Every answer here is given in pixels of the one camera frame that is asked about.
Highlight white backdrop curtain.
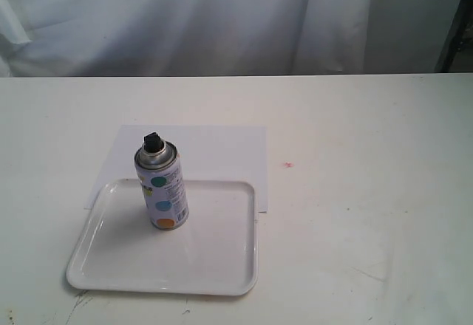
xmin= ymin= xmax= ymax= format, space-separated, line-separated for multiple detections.
xmin=1 ymin=0 xmax=460 ymax=77

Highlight white paper sheet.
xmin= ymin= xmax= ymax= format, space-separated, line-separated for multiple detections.
xmin=84 ymin=125 xmax=269 ymax=213

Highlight white spray paint can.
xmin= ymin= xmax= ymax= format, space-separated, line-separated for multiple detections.
xmin=134 ymin=132 xmax=189 ymax=230

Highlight white plastic tray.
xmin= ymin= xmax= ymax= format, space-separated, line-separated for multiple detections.
xmin=66 ymin=179 xmax=258 ymax=296

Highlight black tripod stand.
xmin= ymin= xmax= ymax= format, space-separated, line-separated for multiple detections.
xmin=437 ymin=0 xmax=472 ymax=73

